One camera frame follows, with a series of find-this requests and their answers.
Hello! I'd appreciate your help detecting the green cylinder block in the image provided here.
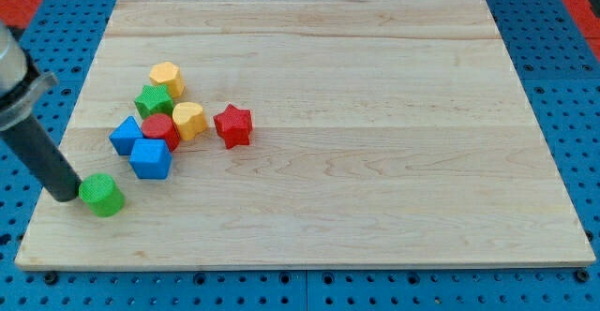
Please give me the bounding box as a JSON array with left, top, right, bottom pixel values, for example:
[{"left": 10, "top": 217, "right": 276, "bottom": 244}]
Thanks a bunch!
[{"left": 79, "top": 173, "right": 125, "bottom": 217}]

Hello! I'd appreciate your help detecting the blue cube block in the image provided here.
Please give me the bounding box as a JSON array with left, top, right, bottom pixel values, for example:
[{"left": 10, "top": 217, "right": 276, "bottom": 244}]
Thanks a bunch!
[{"left": 129, "top": 139, "right": 172, "bottom": 180}]

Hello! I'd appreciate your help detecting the green star block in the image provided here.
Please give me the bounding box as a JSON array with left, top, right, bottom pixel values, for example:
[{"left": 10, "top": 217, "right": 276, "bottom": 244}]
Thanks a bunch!
[{"left": 134, "top": 84, "right": 174, "bottom": 119}]

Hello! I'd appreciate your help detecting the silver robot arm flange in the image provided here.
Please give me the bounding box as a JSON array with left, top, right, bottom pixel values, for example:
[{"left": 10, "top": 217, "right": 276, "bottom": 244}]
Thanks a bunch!
[{"left": 1, "top": 22, "right": 58, "bottom": 131}]

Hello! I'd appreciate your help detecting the wooden board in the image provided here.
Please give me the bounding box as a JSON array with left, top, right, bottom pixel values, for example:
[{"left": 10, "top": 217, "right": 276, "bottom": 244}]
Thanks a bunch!
[{"left": 15, "top": 0, "right": 595, "bottom": 272}]

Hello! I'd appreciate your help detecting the red cylinder block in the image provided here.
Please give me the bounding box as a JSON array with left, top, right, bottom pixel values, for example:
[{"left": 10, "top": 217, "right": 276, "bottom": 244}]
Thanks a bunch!
[{"left": 142, "top": 113, "right": 180, "bottom": 152}]

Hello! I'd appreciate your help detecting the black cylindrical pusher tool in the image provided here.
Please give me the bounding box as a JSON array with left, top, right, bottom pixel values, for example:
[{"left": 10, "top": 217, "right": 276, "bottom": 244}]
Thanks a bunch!
[{"left": 1, "top": 115, "right": 82, "bottom": 202}]

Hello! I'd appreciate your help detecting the red star block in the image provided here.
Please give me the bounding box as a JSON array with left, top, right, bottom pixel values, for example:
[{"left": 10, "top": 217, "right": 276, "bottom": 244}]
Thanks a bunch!
[{"left": 213, "top": 104, "right": 253, "bottom": 149}]

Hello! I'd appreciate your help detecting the blue triangular block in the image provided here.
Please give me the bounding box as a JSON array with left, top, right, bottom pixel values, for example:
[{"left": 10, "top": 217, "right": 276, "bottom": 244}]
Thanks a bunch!
[{"left": 109, "top": 116, "right": 143, "bottom": 156}]

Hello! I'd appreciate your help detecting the yellow hexagon block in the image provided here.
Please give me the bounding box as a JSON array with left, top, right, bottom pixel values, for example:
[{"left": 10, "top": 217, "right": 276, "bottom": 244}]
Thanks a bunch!
[{"left": 149, "top": 61, "right": 186, "bottom": 97}]

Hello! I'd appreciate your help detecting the yellow heart block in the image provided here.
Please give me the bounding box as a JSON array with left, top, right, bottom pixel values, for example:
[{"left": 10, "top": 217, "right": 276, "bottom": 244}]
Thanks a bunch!
[{"left": 172, "top": 102, "right": 208, "bottom": 141}]

